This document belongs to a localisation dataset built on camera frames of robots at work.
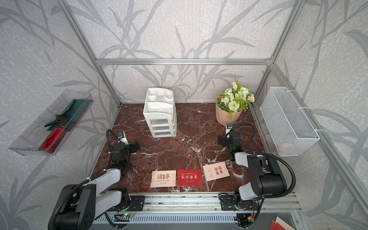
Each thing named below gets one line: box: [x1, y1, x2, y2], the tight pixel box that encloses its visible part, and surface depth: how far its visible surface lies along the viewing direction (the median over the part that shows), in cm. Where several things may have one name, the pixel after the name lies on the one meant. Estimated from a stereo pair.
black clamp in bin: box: [44, 114, 70, 127], surface depth 67 cm
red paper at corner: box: [269, 220, 287, 230], surface depth 69 cm
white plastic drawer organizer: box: [142, 87, 177, 138], surface depth 93 cm
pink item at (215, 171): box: [202, 161, 230, 182], surface depth 86 cm
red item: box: [176, 169, 202, 187], surface depth 84 cm
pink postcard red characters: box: [149, 170, 176, 188], surface depth 84 cm
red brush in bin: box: [38, 126, 67, 154], surface depth 60 cm
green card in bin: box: [46, 98, 94, 133], surface depth 69 cm
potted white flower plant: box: [215, 77, 255, 127], surface depth 86 cm
